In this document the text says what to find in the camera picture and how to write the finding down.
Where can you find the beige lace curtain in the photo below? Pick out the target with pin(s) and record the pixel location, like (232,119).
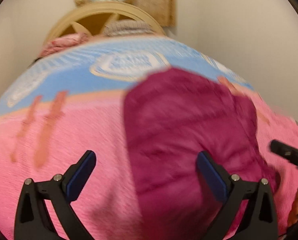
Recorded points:
(144,0)

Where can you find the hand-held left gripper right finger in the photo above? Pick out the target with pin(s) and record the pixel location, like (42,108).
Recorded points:
(211,177)

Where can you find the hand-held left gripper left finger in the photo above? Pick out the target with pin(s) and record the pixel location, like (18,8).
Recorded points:
(78,177)

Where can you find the magenta puffer jacket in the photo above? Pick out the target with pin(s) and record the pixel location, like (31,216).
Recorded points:
(184,130)

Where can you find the pink pillow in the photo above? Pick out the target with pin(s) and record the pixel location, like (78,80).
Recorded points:
(63,43)

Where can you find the pink and blue blanket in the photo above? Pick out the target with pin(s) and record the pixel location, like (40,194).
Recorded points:
(63,130)

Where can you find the cream wooden headboard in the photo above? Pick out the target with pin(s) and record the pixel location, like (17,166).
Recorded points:
(68,20)

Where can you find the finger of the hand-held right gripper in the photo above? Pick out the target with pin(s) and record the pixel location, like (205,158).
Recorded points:
(286,152)

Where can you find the white striped pillow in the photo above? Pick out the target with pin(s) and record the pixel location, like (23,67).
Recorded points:
(126,27)

